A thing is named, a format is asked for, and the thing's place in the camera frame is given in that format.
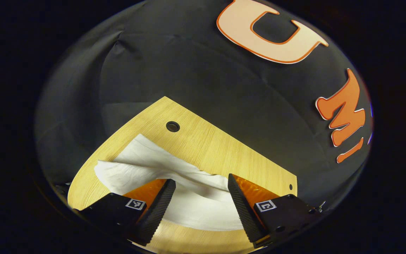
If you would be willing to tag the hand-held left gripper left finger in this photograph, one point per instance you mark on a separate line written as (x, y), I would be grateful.
(157, 213)

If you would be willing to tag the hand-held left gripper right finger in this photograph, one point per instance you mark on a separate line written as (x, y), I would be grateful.
(247, 213)

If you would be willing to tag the white jeans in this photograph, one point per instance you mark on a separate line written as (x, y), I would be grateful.
(196, 204)

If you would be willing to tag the black backdrop cloth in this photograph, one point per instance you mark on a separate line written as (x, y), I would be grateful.
(189, 70)

